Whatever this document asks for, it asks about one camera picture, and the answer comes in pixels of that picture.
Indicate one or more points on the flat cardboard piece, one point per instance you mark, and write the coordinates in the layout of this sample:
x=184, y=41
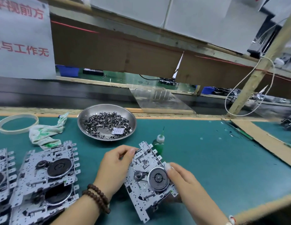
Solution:
x=272, y=143

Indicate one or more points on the person's left hand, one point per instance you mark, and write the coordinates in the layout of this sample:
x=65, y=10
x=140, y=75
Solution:
x=112, y=168

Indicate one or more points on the green glue squeeze bottle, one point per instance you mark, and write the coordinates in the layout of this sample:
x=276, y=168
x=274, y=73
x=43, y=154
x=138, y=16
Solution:
x=158, y=145

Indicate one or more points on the wooden post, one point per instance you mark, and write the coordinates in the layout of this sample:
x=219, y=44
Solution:
x=258, y=72

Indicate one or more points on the wooden shelf beam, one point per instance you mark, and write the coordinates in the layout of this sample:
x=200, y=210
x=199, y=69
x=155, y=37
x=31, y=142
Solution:
x=136, y=28

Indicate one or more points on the black flat box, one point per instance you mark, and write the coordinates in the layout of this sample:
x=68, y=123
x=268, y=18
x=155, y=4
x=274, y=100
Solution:
x=93, y=71

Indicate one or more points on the round metal bowl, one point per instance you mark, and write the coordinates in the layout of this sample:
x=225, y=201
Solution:
x=87, y=110

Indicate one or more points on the white green-stained cloth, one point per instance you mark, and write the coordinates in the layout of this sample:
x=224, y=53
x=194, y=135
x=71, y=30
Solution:
x=44, y=133

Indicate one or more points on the finished mechanisms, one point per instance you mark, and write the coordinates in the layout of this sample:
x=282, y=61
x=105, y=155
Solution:
x=168, y=82

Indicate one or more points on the white paper sign red text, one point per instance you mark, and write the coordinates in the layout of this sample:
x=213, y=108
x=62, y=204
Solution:
x=23, y=53

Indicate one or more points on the clear plastic sheet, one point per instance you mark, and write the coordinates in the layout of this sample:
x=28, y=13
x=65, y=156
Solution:
x=159, y=100

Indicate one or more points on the brown cardboard panel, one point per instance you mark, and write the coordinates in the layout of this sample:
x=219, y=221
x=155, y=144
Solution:
x=112, y=53

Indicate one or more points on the pile of small metal parts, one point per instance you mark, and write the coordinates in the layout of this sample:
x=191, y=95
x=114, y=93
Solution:
x=103, y=124

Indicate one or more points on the black conveyor belt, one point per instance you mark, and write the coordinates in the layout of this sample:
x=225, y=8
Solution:
x=66, y=93

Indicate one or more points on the blue plastic bin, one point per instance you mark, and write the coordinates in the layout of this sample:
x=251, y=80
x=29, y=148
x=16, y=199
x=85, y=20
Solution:
x=68, y=71
x=208, y=90

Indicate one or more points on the person's right hand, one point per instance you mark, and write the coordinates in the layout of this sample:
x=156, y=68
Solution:
x=194, y=196

